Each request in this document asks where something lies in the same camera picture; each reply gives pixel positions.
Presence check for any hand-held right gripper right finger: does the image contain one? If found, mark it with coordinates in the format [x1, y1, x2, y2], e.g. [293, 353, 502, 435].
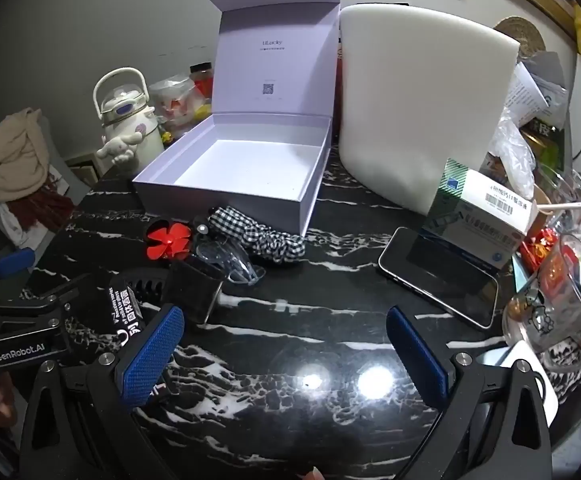
[386, 305, 553, 480]

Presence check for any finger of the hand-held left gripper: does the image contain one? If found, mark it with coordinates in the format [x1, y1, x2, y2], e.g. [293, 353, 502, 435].
[0, 274, 96, 322]
[0, 249, 37, 281]

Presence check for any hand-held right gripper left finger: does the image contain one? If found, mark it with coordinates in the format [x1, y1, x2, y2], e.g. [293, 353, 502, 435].
[20, 304, 186, 480]

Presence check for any black white-lettered hair clip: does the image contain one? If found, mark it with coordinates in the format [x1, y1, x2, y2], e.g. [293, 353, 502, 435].
[78, 275, 146, 351]

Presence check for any black claw hair clip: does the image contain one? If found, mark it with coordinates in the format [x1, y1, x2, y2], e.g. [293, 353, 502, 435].
[120, 267, 171, 306]

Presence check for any dark grey square case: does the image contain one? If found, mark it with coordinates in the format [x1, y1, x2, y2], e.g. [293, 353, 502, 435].
[162, 260, 224, 325]

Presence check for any red flower hair clip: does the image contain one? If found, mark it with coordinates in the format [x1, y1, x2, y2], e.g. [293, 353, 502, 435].
[145, 219, 194, 263]

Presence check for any clear plastic hair accessory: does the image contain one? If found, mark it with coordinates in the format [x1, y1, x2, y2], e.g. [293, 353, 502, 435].
[190, 237, 267, 287]

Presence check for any black lace pearl hair clip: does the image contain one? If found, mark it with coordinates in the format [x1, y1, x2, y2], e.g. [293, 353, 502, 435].
[190, 212, 216, 241]

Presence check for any black white checked scrunchie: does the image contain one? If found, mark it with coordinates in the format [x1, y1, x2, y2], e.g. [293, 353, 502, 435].
[208, 206, 305, 265]

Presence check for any white gift box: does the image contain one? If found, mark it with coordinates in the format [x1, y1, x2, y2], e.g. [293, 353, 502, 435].
[131, 0, 341, 238]

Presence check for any red plaid scarf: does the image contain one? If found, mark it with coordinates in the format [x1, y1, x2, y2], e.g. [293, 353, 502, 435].
[8, 182, 76, 248]

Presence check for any black smartphone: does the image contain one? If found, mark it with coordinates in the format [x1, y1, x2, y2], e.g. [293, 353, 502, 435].
[377, 226, 500, 330]

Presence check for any grey chair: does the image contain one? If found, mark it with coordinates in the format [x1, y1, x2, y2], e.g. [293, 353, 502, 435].
[0, 115, 91, 261]

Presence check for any beige cloth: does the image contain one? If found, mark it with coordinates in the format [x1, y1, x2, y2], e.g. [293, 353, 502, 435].
[0, 107, 51, 203]

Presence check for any cartoon print glass mug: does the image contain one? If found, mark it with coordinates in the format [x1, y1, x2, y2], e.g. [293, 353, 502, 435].
[501, 234, 581, 373]

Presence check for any white mug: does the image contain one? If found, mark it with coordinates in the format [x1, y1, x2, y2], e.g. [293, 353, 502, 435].
[477, 340, 561, 428]

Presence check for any green white medicine box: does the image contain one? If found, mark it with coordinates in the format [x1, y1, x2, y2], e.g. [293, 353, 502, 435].
[420, 159, 535, 270]

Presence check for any red snack packet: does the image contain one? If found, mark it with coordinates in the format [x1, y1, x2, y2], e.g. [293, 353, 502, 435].
[523, 227, 556, 261]

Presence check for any white cartoon kettle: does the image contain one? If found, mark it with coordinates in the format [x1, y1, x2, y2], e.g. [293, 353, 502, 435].
[93, 67, 166, 166]

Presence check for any crumpled clear plastic bag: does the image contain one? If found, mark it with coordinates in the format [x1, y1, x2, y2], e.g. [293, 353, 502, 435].
[487, 110, 536, 201]

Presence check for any clear plastic snack bag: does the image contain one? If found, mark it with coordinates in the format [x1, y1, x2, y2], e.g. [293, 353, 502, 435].
[149, 76, 211, 136]

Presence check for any tall clear glass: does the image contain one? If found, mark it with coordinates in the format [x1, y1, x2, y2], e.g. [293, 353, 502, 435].
[533, 162, 581, 246]

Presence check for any dark green package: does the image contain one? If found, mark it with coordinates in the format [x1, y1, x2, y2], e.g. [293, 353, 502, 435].
[520, 120, 573, 171]

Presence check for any white foam block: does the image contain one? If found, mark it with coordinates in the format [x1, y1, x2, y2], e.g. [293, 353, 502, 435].
[337, 2, 521, 213]

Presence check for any black lid spice jar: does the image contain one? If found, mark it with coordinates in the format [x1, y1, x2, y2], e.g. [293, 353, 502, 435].
[190, 62, 214, 111]

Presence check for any white paper leaflet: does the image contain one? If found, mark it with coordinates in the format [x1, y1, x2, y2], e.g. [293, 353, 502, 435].
[503, 62, 546, 126]

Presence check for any grey plastic package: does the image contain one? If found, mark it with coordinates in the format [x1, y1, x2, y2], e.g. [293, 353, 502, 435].
[525, 52, 568, 126]

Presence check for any round woven mat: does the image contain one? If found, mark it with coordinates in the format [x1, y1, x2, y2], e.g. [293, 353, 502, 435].
[493, 16, 547, 56]

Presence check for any wooden frame board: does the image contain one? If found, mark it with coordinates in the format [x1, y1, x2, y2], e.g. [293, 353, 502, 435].
[65, 152, 104, 191]

